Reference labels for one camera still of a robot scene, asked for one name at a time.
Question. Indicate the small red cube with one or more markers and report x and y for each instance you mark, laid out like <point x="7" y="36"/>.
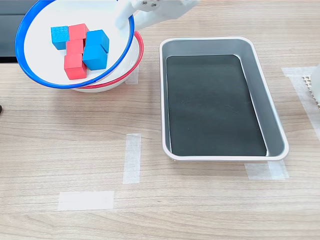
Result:
<point x="78" y="31"/>
<point x="75" y="47"/>
<point x="75" y="66"/>

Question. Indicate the white plate blue rim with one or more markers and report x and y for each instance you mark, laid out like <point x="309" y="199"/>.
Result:
<point x="37" y="55"/>

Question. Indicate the small blue cube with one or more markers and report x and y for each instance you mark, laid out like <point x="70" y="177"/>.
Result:
<point x="60" y="37"/>
<point x="95" y="58"/>
<point x="97" y="37"/>

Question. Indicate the white plate red rim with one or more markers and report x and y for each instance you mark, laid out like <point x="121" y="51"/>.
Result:
<point x="131" y="53"/>

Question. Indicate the white tape strip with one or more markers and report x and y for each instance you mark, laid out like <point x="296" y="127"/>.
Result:
<point x="86" y="200"/>
<point x="132" y="160"/>
<point x="132" y="76"/>
<point x="265" y="171"/>

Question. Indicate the black tray mat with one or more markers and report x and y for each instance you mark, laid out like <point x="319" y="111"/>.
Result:
<point x="212" y="107"/>

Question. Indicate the steel tray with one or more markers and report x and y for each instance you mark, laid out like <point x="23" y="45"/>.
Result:
<point x="267" y="100"/>

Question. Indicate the pale tape sheet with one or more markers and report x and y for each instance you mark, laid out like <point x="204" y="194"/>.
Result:
<point x="300" y="100"/>

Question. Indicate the small black object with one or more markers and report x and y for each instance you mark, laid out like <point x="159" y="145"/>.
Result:
<point x="1" y="110"/>

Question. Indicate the pale perforated base plate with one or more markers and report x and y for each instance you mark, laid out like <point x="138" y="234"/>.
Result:
<point x="308" y="86"/>

